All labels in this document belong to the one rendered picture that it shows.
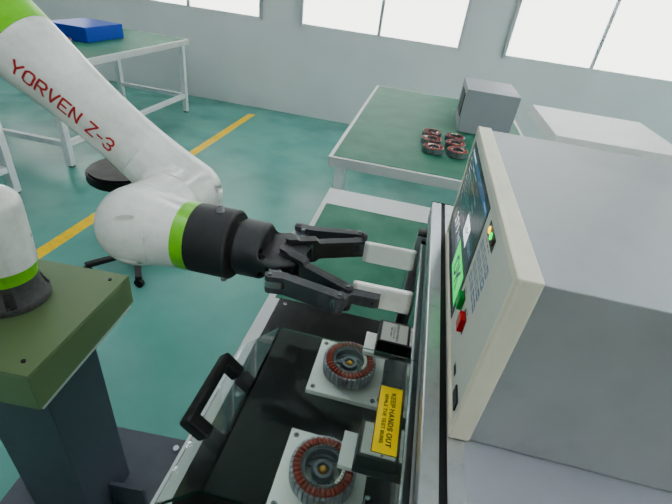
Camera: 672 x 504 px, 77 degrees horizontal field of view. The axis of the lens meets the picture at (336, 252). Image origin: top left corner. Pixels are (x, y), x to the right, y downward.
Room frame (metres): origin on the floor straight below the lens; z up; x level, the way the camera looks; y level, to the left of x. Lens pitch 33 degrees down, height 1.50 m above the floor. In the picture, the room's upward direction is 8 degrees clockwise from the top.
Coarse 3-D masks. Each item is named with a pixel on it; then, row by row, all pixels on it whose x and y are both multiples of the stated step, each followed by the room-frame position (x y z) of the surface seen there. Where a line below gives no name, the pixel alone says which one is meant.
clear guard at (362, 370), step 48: (288, 336) 0.43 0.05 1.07; (240, 384) 0.36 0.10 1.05; (288, 384) 0.35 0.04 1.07; (336, 384) 0.36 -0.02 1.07; (384, 384) 0.37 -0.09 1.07; (240, 432) 0.28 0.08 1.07; (288, 432) 0.28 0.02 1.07; (336, 432) 0.29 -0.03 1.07; (192, 480) 0.23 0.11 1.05; (240, 480) 0.23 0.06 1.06; (288, 480) 0.23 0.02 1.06; (336, 480) 0.24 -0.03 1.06; (384, 480) 0.25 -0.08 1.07
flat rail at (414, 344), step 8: (424, 240) 0.79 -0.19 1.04; (424, 248) 0.76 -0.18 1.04; (424, 256) 0.73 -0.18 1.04; (424, 264) 0.70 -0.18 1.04; (416, 272) 0.71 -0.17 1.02; (416, 280) 0.67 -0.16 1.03; (416, 288) 0.63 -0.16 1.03; (416, 296) 0.60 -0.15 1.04; (416, 304) 0.57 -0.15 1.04; (416, 312) 0.55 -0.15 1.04; (416, 320) 0.53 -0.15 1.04; (416, 328) 0.51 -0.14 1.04; (416, 336) 0.49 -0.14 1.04; (416, 344) 0.48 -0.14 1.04; (416, 352) 0.46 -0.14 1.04
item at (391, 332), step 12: (384, 324) 0.65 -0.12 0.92; (396, 324) 0.65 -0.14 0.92; (372, 336) 0.65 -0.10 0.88; (384, 336) 0.61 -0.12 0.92; (396, 336) 0.62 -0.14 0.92; (408, 336) 0.62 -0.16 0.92; (372, 348) 0.62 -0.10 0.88; (384, 348) 0.60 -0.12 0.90; (396, 348) 0.59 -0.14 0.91; (408, 348) 0.59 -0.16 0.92
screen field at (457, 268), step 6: (456, 252) 0.55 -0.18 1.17; (456, 258) 0.53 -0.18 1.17; (456, 264) 0.52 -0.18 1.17; (456, 270) 0.51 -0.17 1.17; (462, 270) 0.47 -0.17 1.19; (456, 276) 0.49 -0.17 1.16; (462, 276) 0.46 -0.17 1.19; (456, 282) 0.48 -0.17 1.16; (456, 288) 0.47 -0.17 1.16; (456, 294) 0.46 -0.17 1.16
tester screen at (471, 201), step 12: (468, 168) 0.68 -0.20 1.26; (468, 180) 0.64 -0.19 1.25; (480, 180) 0.55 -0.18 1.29; (468, 192) 0.61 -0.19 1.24; (480, 192) 0.52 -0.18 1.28; (468, 204) 0.58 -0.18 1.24; (480, 204) 0.50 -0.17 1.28; (480, 216) 0.47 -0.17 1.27; (480, 228) 0.45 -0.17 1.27; (456, 240) 0.58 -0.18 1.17; (468, 264) 0.45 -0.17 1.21
